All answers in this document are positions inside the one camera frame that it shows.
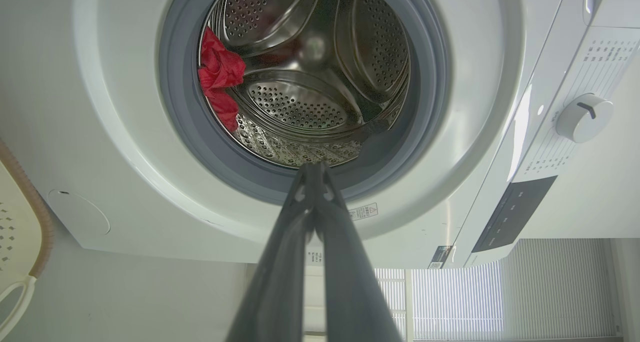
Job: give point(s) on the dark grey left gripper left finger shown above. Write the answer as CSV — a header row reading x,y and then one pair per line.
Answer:
x,y
280,282

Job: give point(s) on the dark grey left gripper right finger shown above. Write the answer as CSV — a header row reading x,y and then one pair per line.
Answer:
x,y
355,292

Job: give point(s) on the red cloth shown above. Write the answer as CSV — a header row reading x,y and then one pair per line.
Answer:
x,y
220,72

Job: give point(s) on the stainless steel washing machine drum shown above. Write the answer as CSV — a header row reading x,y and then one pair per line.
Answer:
x,y
320,62

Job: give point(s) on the cream laundry basket brown rim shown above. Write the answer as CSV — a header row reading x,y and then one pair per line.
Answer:
x,y
17,232

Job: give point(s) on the warning sticker with triangle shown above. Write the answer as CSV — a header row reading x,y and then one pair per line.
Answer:
x,y
365,212

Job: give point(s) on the dark label sticker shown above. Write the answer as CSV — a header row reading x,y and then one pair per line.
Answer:
x,y
440,258

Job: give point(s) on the white window blind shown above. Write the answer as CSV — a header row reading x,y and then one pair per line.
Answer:
x,y
460,302

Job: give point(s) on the grey rubber door gasket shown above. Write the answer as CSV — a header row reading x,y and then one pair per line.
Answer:
x,y
180,102

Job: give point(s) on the round white filter cover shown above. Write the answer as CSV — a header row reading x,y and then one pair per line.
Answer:
x,y
77,212

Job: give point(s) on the white front-load washing machine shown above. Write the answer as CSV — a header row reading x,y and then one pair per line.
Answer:
x,y
125,107

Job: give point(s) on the white round control knob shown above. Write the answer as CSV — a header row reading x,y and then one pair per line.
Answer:
x,y
584,118

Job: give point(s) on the white detergent drawer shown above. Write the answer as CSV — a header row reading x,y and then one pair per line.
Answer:
x,y
615,2

